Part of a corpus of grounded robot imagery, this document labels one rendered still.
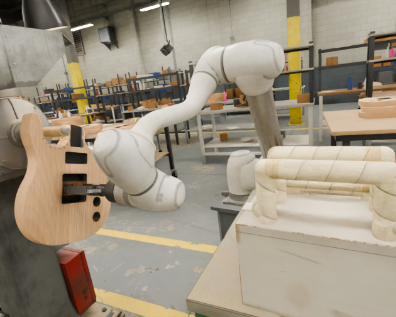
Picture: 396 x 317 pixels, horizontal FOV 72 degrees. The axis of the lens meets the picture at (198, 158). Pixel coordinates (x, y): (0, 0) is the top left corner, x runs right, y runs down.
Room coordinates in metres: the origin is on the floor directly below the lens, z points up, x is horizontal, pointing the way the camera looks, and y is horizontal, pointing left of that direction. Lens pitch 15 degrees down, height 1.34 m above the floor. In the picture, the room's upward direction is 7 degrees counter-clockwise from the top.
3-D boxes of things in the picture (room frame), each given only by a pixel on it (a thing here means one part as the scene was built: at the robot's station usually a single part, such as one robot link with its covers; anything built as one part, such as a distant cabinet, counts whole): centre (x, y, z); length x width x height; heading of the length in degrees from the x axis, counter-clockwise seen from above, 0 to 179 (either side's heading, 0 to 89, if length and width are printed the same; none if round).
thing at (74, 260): (1.22, 0.76, 0.49); 0.25 x 0.12 x 0.37; 64
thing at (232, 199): (1.40, -0.21, 0.73); 0.22 x 0.18 x 0.06; 56
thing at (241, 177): (1.38, -0.23, 0.87); 0.18 x 0.16 x 0.22; 58
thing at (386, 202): (0.34, -0.25, 1.15); 0.03 x 0.03 x 0.09
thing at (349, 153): (0.45, -0.22, 1.20); 0.20 x 0.03 x 0.03; 60
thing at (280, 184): (0.49, -0.15, 1.15); 0.03 x 0.03 x 0.09
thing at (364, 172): (0.38, -0.18, 1.20); 0.20 x 0.03 x 0.03; 60
